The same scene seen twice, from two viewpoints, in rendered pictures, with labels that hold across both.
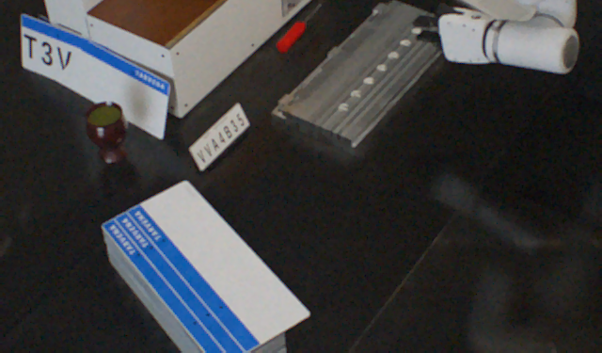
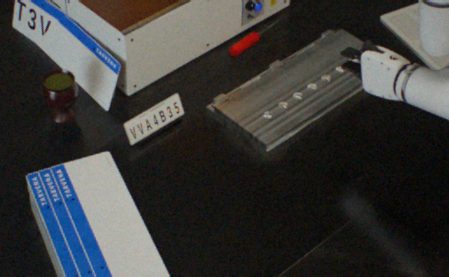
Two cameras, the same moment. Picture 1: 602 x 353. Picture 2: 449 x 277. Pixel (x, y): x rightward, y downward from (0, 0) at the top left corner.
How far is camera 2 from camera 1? 27 cm
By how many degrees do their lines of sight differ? 6
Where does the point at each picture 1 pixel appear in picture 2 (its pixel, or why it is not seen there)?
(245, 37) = (202, 37)
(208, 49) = (163, 41)
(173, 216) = (88, 181)
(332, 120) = (254, 124)
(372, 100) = (295, 113)
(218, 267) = (111, 232)
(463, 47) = (378, 82)
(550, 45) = not seen: outside the picture
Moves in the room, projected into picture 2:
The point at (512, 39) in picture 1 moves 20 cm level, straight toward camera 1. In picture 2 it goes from (419, 83) to (392, 146)
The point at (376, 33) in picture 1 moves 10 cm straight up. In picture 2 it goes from (317, 55) to (321, 23)
